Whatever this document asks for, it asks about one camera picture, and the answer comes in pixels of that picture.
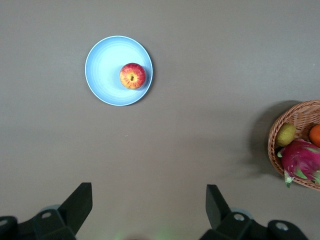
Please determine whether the brown table cloth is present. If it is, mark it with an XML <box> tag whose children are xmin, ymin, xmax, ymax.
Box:
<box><xmin>0</xmin><ymin>0</ymin><xmax>320</xmax><ymax>240</ymax></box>

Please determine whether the pink dragon fruit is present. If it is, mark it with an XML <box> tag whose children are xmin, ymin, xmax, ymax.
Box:
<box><xmin>277</xmin><ymin>138</ymin><xmax>320</xmax><ymax>189</ymax></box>

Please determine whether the orange tangerine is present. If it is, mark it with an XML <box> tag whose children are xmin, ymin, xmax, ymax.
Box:
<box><xmin>308</xmin><ymin>124</ymin><xmax>320</xmax><ymax>148</ymax></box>

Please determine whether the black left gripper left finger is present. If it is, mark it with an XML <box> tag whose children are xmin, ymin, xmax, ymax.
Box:
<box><xmin>17</xmin><ymin>182</ymin><xmax>94</xmax><ymax>240</ymax></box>

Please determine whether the brown green kiwi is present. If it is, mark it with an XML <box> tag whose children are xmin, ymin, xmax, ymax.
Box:
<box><xmin>275</xmin><ymin>122</ymin><xmax>297</xmax><ymax>148</ymax></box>

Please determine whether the light blue round plate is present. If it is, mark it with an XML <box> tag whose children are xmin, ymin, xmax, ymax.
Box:
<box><xmin>84</xmin><ymin>35</ymin><xmax>154</xmax><ymax>107</ymax></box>

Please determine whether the brown woven wicker basket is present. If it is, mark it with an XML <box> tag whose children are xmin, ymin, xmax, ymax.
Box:
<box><xmin>267</xmin><ymin>99</ymin><xmax>320</xmax><ymax>192</ymax></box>

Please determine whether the red yellow apple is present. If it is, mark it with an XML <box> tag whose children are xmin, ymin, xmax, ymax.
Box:
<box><xmin>119</xmin><ymin>62</ymin><xmax>147</xmax><ymax>90</ymax></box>

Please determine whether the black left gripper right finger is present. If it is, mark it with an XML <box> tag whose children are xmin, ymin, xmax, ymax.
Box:
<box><xmin>199</xmin><ymin>184</ymin><xmax>270</xmax><ymax>240</ymax></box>

